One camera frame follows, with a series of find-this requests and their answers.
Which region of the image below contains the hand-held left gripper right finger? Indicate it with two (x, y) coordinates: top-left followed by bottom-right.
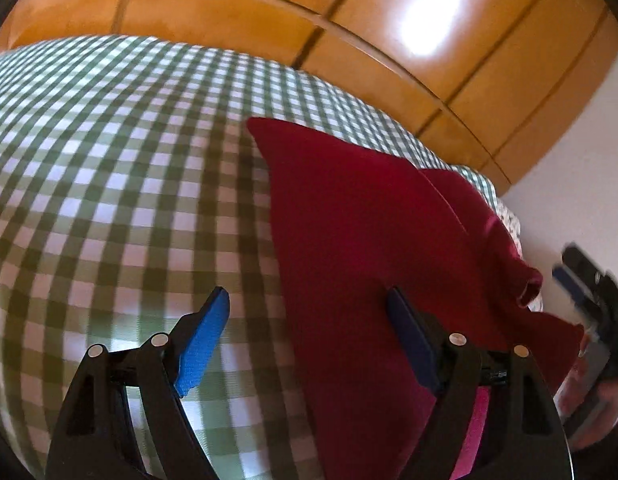
(387, 286), (574, 480)

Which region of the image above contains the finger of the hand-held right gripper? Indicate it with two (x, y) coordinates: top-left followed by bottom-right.
(552, 266), (602, 321)
(563, 244), (614, 301)

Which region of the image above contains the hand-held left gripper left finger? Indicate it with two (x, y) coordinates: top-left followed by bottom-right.
(45, 286), (231, 480)

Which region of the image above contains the red embroidered sweater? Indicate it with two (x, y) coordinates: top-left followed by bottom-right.
(246, 117), (584, 480)

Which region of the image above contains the person's right hand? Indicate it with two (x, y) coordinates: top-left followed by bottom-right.
(558, 350), (618, 453)

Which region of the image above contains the green white checked bedsheet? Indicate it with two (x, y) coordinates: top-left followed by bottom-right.
(0, 35), (500, 480)

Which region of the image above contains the wooden panelled wardrobe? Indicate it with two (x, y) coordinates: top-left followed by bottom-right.
(0, 0), (618, 188)

